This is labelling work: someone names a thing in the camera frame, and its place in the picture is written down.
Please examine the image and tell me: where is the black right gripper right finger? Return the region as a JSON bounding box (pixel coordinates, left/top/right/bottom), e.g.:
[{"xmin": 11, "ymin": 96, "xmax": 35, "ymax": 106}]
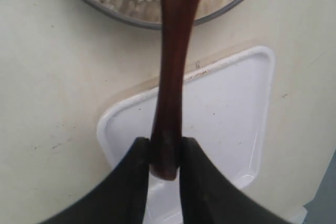
[{"xmin": 180, "ymin": 137, "xmax": 308, "ymax": 224}]

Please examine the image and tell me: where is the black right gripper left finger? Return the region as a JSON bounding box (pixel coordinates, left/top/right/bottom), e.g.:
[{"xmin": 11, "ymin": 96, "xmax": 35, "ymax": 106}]
[{"xmin": 42, "ymin": 137, "xmax": 149, "ymax": 223}]

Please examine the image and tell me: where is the dark brown wooden spoon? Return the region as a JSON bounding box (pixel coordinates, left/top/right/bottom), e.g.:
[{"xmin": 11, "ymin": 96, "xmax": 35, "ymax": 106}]
[{"xmin": 150, "ymin": 0, "xmax": 200, "ymax": 181}]

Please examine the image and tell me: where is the white plastic tray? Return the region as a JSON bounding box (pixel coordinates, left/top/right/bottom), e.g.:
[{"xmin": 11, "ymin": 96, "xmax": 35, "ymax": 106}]
[{"xmin": 96, "ymin": 46, "xmax": 276, "ymax": 224}]

